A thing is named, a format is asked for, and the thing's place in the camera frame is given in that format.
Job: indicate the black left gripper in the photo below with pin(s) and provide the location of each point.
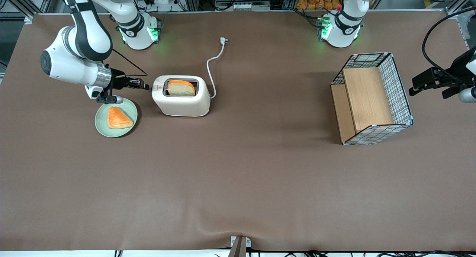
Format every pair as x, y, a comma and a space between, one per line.
456, 71

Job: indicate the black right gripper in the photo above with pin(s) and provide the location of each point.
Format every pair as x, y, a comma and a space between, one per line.
118, 81

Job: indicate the white two-slot toaster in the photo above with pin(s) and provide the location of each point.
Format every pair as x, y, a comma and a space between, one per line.
182, 106

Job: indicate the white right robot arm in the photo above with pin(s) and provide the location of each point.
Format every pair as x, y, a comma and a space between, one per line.
74, 67

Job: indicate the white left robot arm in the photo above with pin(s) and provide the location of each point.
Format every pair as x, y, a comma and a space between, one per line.
340, 30

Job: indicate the triangular orange pastry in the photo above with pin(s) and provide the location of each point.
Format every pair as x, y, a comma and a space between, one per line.
118, 118

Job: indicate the toast bread slice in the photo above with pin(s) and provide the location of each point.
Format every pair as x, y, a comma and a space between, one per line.
181, 89

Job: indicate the pale green round plate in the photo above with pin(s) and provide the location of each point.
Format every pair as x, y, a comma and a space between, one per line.
102, 123

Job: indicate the white terminal block row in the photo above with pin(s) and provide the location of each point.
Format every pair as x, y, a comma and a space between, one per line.
249, 7

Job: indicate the brown table cover cloth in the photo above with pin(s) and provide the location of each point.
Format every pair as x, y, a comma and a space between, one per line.
260, 175

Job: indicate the metal table clamp bracket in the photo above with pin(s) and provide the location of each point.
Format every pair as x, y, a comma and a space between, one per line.
240, 246

